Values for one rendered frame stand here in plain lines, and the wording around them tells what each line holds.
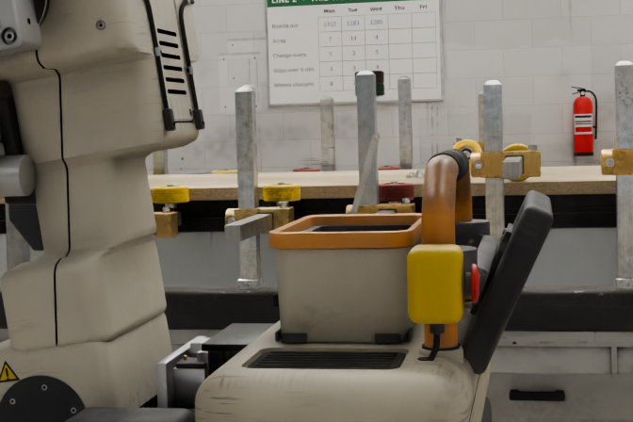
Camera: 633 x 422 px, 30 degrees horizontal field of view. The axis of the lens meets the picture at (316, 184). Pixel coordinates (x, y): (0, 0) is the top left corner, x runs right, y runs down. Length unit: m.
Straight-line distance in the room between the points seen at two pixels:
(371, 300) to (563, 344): 1.22
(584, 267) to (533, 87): 6.96
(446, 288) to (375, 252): 0.13
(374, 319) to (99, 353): 0.30
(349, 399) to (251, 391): 0.09
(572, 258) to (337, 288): 1.40
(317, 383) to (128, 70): 0.41
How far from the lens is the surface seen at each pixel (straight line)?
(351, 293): 1.20
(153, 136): 1.27
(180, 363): 1.31
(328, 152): 3.48
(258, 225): 2.28
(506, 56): 9.50
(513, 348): 2.40
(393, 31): 9.56
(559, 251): 2.56
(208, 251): 2.67
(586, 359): 2.40
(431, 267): 1.08
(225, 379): 1.09
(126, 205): 1.32
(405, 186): 2.43
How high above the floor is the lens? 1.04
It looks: 3 degrees down
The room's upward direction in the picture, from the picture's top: 2 degrees counter-clockwise
